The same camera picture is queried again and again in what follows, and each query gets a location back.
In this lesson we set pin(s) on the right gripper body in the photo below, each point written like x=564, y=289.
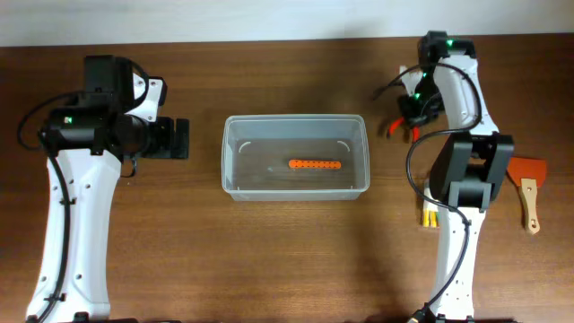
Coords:
x=411, y=116

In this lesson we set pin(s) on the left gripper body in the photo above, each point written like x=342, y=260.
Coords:
x=172, y=137

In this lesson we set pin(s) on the red handled small cutters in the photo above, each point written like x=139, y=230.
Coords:
x=410, y=134

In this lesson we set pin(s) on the clear plastic container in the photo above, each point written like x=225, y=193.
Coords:
x=256, y=150

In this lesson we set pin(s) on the orange socket bit rail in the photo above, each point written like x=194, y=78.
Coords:
x=296, y=164

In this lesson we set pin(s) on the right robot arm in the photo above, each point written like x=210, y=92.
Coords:
x=467, y=174

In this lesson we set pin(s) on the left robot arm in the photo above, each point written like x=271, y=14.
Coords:
x=113, y=119

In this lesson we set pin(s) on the clear box coloured bits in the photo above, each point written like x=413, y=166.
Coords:
x=430, y=212

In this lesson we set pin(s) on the orange scraper wooden handle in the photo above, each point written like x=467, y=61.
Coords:
x=528, y=174

